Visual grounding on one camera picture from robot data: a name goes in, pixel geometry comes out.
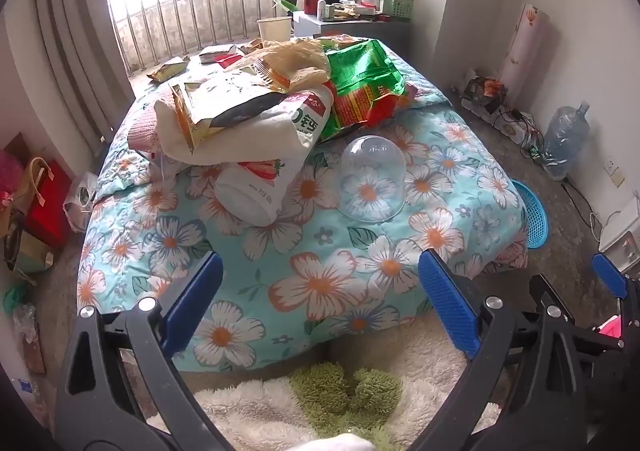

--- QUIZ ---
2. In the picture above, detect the red gift bag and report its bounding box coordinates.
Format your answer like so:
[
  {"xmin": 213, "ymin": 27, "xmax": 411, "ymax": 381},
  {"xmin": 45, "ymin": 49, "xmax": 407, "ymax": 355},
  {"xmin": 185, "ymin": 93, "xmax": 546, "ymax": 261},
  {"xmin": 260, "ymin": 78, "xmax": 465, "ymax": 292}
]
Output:
[{"xmin": 25, "ymin": 158, "xmax": 74, "ymax": 250}]

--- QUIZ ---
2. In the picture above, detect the gold green box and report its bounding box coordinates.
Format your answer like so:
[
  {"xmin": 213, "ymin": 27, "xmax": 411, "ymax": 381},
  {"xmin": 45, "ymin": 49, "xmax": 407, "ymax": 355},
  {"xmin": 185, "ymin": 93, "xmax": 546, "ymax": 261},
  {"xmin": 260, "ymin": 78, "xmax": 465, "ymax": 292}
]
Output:
[{"xmin": 5, "ymin": 226, "xmax": 57, "ymax": 275}]

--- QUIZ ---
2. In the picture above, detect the metal window railing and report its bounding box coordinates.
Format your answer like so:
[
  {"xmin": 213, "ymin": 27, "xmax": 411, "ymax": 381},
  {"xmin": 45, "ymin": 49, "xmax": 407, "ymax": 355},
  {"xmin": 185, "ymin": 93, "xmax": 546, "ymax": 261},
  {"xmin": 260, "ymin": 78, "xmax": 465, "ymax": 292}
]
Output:
[{"xmin": 107, "ymin": 0, "xmax": 301, "ymax": 78}]

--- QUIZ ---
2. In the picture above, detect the white fluffy cloth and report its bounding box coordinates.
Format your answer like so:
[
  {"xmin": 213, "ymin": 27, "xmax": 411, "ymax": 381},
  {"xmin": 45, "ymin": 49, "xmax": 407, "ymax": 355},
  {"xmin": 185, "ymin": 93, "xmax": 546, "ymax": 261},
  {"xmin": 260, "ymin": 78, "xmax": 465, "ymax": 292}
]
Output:
[{"xmin": 150, "ymin": 316, "xmax": 506, "ymax": 451}]

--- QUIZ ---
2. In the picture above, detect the clear plastic dome lid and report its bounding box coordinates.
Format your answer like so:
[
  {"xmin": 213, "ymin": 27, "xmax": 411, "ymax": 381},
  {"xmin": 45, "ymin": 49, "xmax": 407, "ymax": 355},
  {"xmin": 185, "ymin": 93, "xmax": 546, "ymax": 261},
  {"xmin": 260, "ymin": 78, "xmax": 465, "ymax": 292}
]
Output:
[{"xmin": 336, "ymin": 135, "xmax": 407, "ymax": 223}]

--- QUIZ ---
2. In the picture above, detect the blue plastic basket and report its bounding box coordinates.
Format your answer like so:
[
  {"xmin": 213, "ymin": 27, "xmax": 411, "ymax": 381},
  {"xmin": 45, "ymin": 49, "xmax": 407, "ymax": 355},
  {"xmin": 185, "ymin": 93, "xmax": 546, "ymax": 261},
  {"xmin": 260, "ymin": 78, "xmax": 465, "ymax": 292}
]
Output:
[{"xmin": 510, "ymin": 180, "xmax": 550, "ymax": 250}]

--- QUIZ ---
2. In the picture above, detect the green plastic basket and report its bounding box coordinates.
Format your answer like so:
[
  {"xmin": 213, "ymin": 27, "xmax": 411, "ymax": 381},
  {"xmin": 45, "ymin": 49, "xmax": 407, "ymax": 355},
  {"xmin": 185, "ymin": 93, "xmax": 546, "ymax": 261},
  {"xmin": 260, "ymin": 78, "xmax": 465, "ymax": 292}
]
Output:
[{"xmin": 375, "ymin": 0, "xmax": 415, "ymax": 18}]

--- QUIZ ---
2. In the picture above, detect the dark orange snack bag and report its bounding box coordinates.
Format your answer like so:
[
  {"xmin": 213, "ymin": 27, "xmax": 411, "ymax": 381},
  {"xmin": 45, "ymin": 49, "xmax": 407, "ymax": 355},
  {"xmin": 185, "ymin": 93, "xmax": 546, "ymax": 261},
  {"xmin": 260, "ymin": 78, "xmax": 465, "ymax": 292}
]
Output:
[{"xmin": 462, "ymin": 76, "xmax": 507, "ymax": 105}]

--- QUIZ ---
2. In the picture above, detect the yellow translucent plastic bag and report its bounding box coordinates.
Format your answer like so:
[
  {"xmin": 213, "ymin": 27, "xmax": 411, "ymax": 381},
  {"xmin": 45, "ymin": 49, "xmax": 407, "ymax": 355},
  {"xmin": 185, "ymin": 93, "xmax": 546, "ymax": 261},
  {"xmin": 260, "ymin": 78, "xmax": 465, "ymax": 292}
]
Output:
[{"xmin": 240, "ymin": 38, "xmax": 333, "ymax": 94}]

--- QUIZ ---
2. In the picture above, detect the rolled floral paper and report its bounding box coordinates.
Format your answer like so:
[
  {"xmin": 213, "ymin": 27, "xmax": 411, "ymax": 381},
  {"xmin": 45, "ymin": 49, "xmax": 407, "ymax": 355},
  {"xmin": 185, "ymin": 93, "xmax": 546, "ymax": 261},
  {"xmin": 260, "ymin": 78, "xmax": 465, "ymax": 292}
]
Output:
[{"xmin": 501, "ymin": 4, "xmax": 550, "ymax": 82}]

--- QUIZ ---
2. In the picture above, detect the grey pleated curtain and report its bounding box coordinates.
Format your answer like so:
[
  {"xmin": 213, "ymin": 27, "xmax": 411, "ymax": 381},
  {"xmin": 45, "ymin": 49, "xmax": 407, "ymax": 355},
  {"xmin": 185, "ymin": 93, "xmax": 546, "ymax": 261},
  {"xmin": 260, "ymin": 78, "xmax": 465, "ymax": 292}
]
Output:
[{"xmin": 30, "ymin": 0, "xmax": 137, "ymax": 152}]

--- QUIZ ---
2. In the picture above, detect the wall outlet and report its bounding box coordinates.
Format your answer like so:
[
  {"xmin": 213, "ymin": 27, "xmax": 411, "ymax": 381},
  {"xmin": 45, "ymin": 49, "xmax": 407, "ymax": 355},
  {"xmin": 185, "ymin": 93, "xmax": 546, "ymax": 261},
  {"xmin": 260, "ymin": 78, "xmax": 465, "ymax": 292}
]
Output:
[{"xmin": 602, "ymin": 158, "xmax": 627, "ymax": 188}]

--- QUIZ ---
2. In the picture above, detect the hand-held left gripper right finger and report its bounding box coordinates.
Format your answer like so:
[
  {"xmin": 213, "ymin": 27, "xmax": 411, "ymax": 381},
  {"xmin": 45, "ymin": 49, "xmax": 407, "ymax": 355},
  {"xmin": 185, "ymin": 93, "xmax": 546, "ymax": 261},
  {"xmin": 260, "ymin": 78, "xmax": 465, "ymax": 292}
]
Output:
[{"xmin": 417, "ymin": 247, "xmax": 586, "ymax": 451}]

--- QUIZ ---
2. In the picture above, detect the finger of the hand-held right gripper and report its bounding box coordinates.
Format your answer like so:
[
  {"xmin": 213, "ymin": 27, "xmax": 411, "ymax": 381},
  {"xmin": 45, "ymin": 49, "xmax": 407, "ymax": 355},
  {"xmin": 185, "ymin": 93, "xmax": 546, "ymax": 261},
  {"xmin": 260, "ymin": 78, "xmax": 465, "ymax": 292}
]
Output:
[
  {"xmin": 591, "ymin": 252, "xmax": 640, "ymax": 327},
  {"xmin": 529, "ymin": 273, "xmax": 624, "ymax": 347}
]

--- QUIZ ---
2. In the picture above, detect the green red snack bag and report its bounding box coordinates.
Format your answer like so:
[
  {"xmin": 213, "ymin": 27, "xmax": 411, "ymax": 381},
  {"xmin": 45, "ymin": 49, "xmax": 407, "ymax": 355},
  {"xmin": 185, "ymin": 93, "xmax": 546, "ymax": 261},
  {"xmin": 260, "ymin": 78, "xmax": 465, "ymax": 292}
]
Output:
[{"xmin": 320, "ymin": 38, "xmax": 407, "ymax": 142}]

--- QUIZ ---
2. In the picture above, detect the pink bag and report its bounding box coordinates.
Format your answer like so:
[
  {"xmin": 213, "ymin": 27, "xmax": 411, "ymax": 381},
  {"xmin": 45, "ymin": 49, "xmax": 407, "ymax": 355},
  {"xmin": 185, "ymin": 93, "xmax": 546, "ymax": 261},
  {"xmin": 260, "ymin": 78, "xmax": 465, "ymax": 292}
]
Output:
[{"xmin": 0, "ymin": 148, "xmax": 27, "ymax": 193}]

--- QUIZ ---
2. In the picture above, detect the grey box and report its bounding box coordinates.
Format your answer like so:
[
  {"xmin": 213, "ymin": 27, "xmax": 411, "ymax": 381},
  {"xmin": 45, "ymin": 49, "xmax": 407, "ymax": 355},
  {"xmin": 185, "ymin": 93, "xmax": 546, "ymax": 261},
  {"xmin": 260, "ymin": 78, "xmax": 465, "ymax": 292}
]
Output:
[{"xmin": 292, "ymin": 11, "xmax": 382, "ymax": 40}]

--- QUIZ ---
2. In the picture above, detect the yellow white snack packet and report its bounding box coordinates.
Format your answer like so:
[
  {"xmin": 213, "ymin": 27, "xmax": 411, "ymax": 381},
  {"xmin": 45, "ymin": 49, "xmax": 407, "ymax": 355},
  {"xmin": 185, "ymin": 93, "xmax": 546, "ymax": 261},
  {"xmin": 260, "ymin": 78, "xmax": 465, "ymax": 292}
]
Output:
[{"xmin": 146, "ymin": 56, "xmax": 191, "ymax": 83}]

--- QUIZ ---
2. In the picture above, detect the white appliance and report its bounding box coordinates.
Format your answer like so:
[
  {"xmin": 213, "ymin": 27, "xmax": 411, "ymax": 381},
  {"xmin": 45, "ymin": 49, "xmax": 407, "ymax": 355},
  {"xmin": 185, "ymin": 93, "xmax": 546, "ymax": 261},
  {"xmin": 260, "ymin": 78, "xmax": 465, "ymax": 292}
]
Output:
[{"xmin": 597, "ymin": 196, "xmax": 640, "ymax": 258}]

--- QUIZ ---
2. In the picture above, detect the clear plastic bag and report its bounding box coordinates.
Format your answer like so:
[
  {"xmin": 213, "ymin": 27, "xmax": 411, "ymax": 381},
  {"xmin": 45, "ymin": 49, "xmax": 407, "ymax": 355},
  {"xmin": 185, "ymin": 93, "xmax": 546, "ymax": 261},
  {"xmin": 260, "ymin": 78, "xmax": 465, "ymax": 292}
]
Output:
[{"xmin": 62, "ymin": 171, "xmax": 101, "ymax": 233}]

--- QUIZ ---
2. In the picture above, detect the pink patterned cloth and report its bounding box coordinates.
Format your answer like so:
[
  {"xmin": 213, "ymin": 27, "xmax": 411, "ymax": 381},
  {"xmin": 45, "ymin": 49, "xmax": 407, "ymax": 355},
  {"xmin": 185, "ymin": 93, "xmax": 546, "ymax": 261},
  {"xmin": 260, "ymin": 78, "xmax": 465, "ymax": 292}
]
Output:
[{"xmin": 127, "ymin": 106, "xmax": 167, "ymax": 152}]

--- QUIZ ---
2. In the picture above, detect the large white bag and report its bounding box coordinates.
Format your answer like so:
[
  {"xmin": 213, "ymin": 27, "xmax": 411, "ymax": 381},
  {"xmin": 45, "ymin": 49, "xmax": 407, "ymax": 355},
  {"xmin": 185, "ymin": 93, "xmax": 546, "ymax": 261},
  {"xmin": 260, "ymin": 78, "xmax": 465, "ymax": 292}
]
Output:
[{"xmin": 154, "ymin": 84, "xmax": 335, "ymax": 167}]

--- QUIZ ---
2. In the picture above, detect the clutter of small items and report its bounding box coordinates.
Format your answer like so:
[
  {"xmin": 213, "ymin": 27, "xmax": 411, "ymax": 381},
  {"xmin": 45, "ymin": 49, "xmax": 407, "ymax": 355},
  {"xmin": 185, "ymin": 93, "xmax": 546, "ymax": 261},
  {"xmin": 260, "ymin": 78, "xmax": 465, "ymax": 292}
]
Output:
[{"xmin": 317, "ymin": 0, "xmax": 381, "ymax": 23}]

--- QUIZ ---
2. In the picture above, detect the green fluffy cloth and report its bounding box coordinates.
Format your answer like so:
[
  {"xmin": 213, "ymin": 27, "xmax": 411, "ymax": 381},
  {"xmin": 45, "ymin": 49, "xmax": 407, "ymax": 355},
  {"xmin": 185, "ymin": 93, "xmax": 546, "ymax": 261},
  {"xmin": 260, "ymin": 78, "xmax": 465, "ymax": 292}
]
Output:
[{"xmin": 289, "ymin": 362, "xmax": 403, "ymax": 449}]

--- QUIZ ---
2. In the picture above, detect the white strawberry pouch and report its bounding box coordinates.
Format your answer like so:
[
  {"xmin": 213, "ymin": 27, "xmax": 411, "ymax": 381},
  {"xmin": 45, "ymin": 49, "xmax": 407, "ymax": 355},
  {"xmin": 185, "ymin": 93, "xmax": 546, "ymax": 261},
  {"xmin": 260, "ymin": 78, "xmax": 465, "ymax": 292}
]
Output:
[{"xmin": 215, "ymin": 158, "xmax": 301, "ymax": 227}]

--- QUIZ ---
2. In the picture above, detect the white paper cup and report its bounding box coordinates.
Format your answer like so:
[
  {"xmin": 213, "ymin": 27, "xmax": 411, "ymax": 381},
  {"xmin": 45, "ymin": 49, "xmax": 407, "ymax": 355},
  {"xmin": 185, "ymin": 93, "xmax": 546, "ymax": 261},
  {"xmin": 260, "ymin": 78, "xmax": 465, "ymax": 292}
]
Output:
[{"xmin": 256, "ymin": 17, "xmax": 292, "ymax": 43}]

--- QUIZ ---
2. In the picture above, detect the white power strip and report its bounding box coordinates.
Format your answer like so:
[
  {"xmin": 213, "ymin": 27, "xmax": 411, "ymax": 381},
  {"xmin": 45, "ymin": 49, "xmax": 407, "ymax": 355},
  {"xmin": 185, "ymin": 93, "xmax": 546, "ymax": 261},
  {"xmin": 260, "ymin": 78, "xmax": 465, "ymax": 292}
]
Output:
[{"xmin": 461, "ymin": 96, "xmax": 532, "ymax": 138}]

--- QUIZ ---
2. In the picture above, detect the large clear water jug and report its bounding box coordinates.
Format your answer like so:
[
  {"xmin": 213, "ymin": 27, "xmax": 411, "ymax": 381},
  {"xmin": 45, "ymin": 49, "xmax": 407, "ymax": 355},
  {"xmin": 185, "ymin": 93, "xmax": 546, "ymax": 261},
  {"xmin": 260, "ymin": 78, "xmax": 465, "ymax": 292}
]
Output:
[{"xmin": 540, "ymin": 100, "xmax": 592, "ymax": 181}]

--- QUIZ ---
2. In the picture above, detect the white black snack bag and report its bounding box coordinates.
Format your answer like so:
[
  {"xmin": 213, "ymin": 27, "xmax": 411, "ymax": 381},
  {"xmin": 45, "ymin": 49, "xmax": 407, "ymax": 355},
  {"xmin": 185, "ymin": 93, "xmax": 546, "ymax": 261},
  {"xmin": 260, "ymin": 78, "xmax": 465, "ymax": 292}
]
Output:
[{"xmin": 170, "ymin": 74, "xmax": 296, "ymax": 154}]

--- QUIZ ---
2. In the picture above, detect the tangle of cables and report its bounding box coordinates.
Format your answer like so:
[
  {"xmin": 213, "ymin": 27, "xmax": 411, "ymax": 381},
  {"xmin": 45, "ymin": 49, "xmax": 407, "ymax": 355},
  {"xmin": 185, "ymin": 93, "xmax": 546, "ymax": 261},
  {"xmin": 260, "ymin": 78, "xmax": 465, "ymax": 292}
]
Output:
[{"xmin": 500, "ymin": 105, "xmax": 547, "ymax": 163}]

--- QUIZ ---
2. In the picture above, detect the green plastic bag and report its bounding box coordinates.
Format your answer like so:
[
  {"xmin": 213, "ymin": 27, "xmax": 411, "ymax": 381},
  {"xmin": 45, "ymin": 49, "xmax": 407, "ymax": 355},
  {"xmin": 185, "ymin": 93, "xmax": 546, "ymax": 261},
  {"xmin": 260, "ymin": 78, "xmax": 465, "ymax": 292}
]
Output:
[{"xmin": 2, "ymin": 283, "xmax": 32, "ymax": 315}]

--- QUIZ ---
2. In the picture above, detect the floral turquoise blanket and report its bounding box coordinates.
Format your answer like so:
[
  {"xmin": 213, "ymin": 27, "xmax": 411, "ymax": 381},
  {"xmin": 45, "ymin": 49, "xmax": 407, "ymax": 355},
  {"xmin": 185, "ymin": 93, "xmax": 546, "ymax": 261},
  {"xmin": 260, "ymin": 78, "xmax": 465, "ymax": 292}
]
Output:
[{"xmin": 77, "ymin": 38, "xmax": 531, "ymax": 374}]

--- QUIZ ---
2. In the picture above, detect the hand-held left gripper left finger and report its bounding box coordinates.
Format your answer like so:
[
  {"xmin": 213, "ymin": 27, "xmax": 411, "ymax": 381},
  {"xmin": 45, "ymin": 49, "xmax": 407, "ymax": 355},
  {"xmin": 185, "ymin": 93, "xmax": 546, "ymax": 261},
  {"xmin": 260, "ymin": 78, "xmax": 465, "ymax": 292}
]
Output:
[{"xmin": 54, "ymin": 250, "xmax": 236, "ymax": 451}]

